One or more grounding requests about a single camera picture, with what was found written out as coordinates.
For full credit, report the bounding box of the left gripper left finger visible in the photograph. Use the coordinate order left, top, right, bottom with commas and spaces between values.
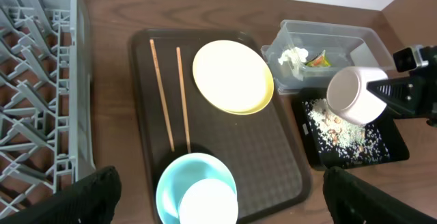
1, 166, 122, 224

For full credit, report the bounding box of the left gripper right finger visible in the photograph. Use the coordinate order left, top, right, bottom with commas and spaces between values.
323, 167, 436, 224

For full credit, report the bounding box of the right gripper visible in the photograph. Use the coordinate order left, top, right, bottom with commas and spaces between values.
367, 46, 436, 127

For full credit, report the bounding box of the pink white bowl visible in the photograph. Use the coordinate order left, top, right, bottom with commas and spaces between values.
326, 66, 388, 125

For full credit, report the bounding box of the light blue bowl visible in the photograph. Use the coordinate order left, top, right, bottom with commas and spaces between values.
155, 153, 238, 224

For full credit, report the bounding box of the green orange snack wrapper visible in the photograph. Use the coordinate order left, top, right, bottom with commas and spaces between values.
306, 50, 332, 67

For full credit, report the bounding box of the white tissue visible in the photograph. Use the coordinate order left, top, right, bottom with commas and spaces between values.
278, 47, 309, 81

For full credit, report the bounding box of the white cup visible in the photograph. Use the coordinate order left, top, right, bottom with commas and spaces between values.
179, 179, 238, 224

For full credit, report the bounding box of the wooden chopstick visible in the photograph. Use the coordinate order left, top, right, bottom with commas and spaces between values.
176, 46, 191, 153
150, 39, 175, 152

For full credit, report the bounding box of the spilled rice food waste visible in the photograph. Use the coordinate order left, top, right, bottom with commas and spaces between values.
303, 98, 390, 164

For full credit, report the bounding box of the black waste tray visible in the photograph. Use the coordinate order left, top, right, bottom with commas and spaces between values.
291, 88, 410, 171

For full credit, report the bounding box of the grey plastic dish rack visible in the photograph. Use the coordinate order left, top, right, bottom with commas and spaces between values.
1, 0, 96, 217

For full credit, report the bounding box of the dark brown serving tray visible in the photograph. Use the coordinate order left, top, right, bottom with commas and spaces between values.
129, 29, 311, 223

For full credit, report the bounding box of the clear plastic bin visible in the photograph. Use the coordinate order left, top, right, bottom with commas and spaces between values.
262, 20, 395, 95

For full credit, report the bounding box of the yellow round plate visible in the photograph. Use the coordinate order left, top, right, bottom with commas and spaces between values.
192, 40, 274, 115

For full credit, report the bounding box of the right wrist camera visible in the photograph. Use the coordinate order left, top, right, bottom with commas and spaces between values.
393, 44, 429, 72

